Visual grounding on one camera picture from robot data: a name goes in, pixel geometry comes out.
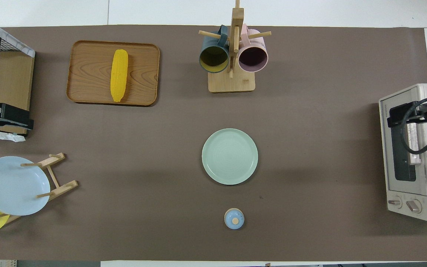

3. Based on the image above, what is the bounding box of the dark teal mug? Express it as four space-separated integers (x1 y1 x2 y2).
199 25 230 74

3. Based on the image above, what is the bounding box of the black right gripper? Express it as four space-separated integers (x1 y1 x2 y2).
388 96 427 129

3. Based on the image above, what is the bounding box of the wooden mug tree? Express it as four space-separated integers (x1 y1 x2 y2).
198 0 272 93

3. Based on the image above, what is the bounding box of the glass oven door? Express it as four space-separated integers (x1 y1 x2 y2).
384 95 427 196

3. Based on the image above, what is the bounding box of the pale green plate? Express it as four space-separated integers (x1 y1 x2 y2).
202 128 259 185

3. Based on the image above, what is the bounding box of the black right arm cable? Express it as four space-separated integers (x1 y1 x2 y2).
401 96 427 155

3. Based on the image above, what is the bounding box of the wooden serving tray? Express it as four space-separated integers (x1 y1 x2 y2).
66 40 160 107

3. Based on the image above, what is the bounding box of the brown table mat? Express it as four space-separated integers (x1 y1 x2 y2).
0 25 427 262

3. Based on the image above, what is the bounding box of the pink mug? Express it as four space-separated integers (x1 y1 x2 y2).
238 24 269 73

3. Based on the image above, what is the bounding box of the wire and wood shelf basket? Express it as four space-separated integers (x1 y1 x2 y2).
0 14 36 142

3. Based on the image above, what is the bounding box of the light blue plate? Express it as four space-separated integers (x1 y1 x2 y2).
0 156 51 216

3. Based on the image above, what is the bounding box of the yellow corn cob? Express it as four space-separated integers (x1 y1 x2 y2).
110 49 129 103

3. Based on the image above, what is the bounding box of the wooden plate rack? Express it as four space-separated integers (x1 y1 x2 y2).
0 152 79 225

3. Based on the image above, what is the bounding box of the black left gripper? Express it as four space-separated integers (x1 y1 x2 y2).
0 103 34 131

